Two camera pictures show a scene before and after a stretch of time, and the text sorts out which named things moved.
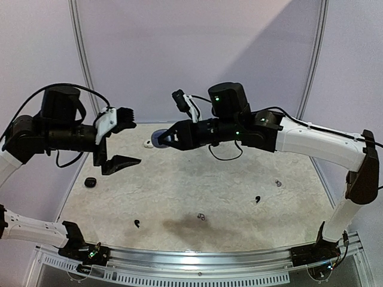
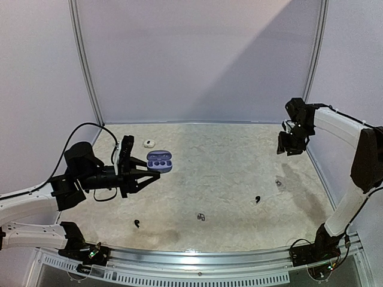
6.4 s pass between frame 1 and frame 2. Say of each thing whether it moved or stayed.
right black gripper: moved
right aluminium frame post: stayed
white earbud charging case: stayed
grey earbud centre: stayed
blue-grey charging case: moved
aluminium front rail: stayed
